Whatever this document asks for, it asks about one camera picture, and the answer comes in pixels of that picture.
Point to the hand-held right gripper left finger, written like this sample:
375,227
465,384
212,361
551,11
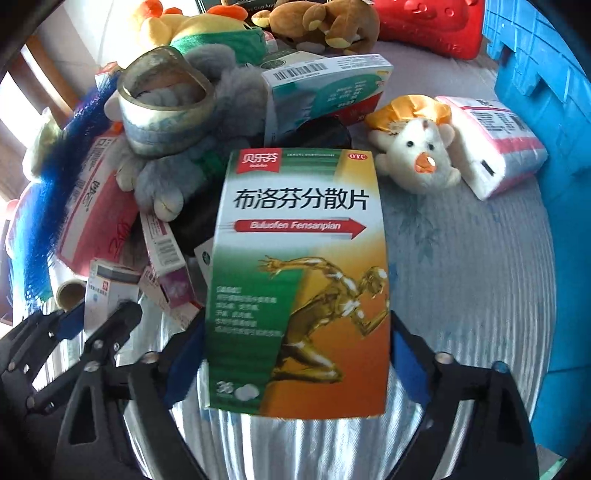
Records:
182,369

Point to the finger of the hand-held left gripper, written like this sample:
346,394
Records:
71,319
115,325

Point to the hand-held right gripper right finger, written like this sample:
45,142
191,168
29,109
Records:
411,369

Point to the green and orange medicine box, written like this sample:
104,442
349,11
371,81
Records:
300,277

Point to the blue plastic crate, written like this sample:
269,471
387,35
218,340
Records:
545,138

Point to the white box with red logo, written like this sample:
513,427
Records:
111,290

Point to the pink medicine box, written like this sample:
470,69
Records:
171,277

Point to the small white box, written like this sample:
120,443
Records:
204,258

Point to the red and white box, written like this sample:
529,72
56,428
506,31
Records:
92,207

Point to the clear tape roll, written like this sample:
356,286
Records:
161,120

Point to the white plush with yellow hat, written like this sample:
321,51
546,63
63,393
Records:
415,152

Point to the pink and white tissue pack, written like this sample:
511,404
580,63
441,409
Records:
498,143

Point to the grey plush koala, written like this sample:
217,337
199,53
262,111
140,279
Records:
231,106

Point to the teal and white medicine box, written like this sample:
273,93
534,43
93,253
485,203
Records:
323,87

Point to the yellow and green plush toy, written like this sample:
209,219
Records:
203,34

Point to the black gift box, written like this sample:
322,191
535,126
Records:
212,4

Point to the red bear-shaped suitcase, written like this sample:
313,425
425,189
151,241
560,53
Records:
425,27

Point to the brown plush bear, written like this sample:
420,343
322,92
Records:
323,25

